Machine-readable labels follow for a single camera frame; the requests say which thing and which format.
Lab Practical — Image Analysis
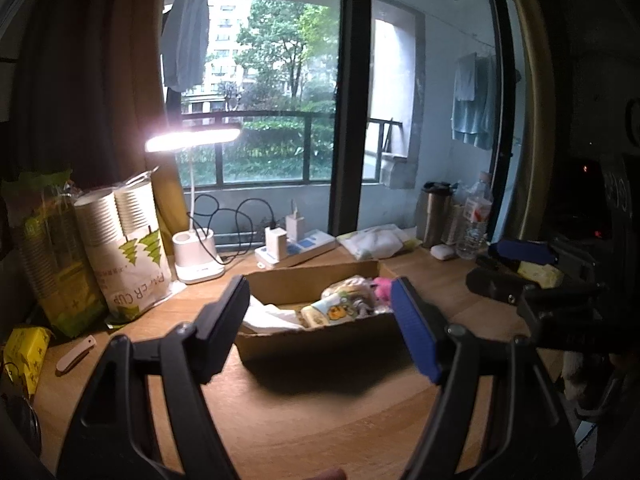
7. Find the white plastic package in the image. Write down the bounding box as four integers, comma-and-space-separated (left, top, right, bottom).
337, 225, 418, 261

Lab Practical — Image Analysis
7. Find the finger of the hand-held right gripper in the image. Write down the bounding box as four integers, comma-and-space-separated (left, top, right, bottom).
466, 255, 606, 312
487, 238, 566, 264

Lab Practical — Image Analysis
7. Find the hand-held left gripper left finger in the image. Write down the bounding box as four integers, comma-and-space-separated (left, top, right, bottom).
55, 275, 251, 480

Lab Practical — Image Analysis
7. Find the olive curtain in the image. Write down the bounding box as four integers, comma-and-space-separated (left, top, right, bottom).
495, 0, 566, 241

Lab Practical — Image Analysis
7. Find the brown curtain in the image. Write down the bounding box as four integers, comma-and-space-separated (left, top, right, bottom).
15, 0, 168, 191

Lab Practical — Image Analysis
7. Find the white folding knife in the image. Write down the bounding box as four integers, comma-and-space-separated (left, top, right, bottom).
55, 336, 96, 376

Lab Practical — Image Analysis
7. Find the dark window frame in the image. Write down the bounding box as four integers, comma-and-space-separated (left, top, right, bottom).
330, 0, 373, 241

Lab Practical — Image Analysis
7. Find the clear water bottle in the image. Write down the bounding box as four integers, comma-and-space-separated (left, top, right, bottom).
456, 172, 493, 261

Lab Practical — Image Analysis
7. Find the cardboard box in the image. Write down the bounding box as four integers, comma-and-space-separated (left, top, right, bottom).
234, 260, 416, 366

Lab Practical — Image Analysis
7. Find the green cup pack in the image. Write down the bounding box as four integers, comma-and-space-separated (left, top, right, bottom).
2, 170, 108, 338

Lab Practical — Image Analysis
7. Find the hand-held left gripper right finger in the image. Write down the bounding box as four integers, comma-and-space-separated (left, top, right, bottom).
390, 275, 583, 480

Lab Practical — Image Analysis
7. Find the hanging pale blue towel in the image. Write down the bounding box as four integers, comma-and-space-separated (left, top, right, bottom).
451, 52, 496, 150

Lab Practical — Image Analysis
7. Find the black cable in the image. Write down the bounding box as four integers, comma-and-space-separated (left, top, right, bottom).
187, 194, 273, 266

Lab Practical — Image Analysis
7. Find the hanging pale shirt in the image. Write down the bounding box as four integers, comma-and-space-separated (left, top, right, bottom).
161, 0, 210, 93

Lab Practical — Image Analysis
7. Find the steel tumbler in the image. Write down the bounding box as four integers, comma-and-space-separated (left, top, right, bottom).
417, 181, 453, 248

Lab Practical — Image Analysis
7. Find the balcony railing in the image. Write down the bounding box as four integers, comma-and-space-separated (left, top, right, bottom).
180, 110, 406, 186

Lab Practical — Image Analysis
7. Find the white power strip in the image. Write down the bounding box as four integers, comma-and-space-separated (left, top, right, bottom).
255, 230, 337, 268

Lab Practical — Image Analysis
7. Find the yellow cartoon print pouch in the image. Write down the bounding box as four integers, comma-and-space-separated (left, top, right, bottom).
300, 292, 361, 328

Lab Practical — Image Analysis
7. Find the dark object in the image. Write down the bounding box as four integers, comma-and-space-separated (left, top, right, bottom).
0, 390, 43, 461

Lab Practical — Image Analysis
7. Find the pale yellow soft pack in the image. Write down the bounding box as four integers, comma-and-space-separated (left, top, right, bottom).
517, 260, 566, 289

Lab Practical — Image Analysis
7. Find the cream floral fabric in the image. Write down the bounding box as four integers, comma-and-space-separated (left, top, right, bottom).
322, 274, 375, 301

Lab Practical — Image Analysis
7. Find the white desk lamp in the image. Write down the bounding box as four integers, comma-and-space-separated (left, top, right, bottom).
145, 127, 241, 285

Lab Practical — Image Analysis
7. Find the pink soft toy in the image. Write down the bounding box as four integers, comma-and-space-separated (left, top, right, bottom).
372, 276, 396, 303

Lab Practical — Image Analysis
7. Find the paper cup pack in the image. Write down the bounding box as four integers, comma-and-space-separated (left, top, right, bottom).
74, 170, 173, 323

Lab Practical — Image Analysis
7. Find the yellow packet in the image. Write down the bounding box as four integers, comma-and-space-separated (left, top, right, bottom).
2, 326, 51, 396

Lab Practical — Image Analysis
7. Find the large white charger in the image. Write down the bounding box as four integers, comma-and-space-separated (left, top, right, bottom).
264, 226, 288, 261

